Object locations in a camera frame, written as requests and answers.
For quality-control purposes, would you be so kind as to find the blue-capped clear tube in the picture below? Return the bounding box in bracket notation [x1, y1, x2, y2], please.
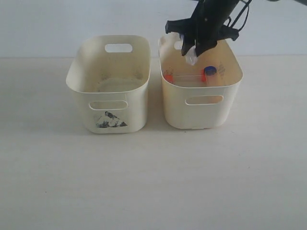
[204, 66, 217, 87]
[179, 34, 198, 66]

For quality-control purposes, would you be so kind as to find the orange-capped clear tube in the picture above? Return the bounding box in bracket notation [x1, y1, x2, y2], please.
[174, 74, 206, 83]
[164, 74, 206, 87]

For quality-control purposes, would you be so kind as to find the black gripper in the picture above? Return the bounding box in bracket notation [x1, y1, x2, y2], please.
[165, 0, 239, 57]

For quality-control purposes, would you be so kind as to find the cream plastic bin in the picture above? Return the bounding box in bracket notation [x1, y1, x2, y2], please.
[158, 33, 243, 129]
[66, 35, 151, 134]

